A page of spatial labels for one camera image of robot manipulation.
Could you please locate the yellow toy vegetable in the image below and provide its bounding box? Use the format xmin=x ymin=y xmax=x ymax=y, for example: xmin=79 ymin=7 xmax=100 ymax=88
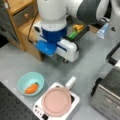
xmin=73 ymin=24 xmax=84 ymax=32

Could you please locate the green toy vegetable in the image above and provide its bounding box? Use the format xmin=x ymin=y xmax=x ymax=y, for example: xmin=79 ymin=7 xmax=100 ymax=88
xmin=69 ymin=31 xmax=77 ymax=39

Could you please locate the white induction cooker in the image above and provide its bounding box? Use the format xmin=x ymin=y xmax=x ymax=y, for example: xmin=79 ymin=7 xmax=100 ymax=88
xmin=33 ymin=82 xmax=80 ymax=120

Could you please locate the black monitor stand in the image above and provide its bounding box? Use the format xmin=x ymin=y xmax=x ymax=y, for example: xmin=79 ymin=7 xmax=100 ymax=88
xmin=106 ymin=42 xmax=120 ymax=65

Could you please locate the teal bowl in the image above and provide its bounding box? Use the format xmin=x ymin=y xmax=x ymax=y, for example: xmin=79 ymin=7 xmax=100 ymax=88
xmin=17 ymin=72 xmax=45 ymax=97

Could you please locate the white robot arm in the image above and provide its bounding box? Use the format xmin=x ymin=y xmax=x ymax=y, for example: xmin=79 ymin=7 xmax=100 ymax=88
xmin=34 ymin=0 xmax=109 ymax=62

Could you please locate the grey drawer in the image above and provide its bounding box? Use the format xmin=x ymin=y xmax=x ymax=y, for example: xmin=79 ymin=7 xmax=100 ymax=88
xmin=66 ymin=24 xmax=89 ymax=42

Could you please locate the orange toy carrot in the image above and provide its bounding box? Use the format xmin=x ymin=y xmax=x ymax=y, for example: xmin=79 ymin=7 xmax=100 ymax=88
xmin=25 ymin=83 xmax=39 ymax=94

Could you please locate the wooden drawer cabinet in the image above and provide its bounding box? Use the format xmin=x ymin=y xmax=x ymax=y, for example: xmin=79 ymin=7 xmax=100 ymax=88
xmin=0 ymin=0 xmax=42 ymax=61

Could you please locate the blue and white gripper body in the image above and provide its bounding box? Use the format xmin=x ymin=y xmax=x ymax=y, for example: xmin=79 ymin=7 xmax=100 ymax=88
xmin=33 ymin=21 xmax=79 ymax=62

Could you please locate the silver toaster oven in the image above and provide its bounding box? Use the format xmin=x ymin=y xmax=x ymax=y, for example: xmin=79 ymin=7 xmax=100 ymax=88
xmin=91 ymin=67 xmax=120 ymax=120

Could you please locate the black perforated board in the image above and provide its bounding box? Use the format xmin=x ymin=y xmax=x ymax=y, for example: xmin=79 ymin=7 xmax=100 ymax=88
xmin=0 ymin=82 xmax=38 ymax=120

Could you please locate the pink pan with lid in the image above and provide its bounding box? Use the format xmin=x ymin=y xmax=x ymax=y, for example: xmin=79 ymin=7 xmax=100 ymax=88
xmin=42 ymin=76 xmax=76 ymax=117

